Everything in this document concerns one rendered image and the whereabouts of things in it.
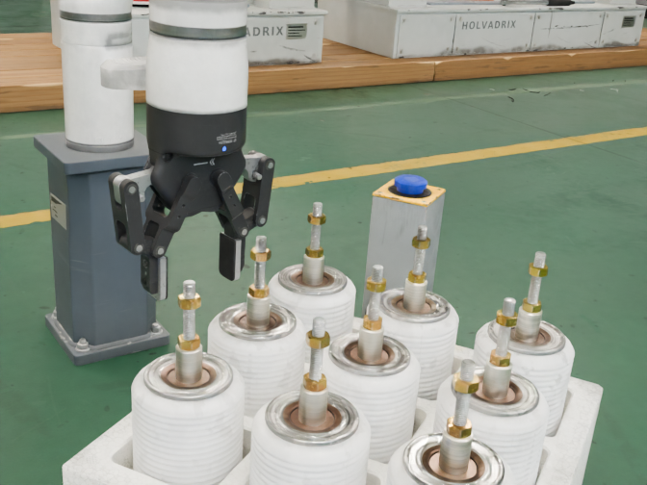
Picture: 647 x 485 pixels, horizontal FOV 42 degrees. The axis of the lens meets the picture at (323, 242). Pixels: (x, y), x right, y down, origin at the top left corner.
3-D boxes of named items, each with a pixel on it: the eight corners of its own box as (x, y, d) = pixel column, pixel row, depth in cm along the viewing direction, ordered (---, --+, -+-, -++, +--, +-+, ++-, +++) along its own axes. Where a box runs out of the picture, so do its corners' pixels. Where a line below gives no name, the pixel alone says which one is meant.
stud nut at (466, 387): (481, 386, 61) (483, 376, 60) (474, 396, 59) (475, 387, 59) (456, 377, 62) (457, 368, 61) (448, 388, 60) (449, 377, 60)
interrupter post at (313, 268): (297, 280, 92) (298, 253, 91) (315, 276, 93) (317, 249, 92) (308, 289, 90) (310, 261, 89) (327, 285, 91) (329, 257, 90)
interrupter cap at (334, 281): (265, 275, 93) (265, 269, 92) (322, 264, 97) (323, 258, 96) (301, 303, 87) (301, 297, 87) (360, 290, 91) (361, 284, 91)
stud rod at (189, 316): (188, 367, 71) (189, 286, 68) (180, 362, 71) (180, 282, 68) (196, 362, 71) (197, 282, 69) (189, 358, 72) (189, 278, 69)
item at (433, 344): (456, 457, 94) (478, 313, 87) (397, 490, 88) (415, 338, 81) (396, 417, 100) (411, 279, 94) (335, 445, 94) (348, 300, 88)
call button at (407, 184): (388, 195, 102) (389, 179, 101) (400, 187, 105) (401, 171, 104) (419, 202, 100) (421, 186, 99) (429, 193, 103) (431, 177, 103)
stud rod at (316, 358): (321, 406, 67) (326, 321, 64) (308, 407, 66) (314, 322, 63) (318, 399, 67) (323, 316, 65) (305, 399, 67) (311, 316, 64)
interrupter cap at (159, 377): (176, 415, 67) (176, 407, 67) (126, 374, 72) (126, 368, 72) (250, 384, 72) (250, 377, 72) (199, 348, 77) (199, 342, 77)
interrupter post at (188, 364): (185, 390, 70) (185, 356, 69) (168, 378, 72) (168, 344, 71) (208, 381, 72) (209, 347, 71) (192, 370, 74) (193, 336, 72)
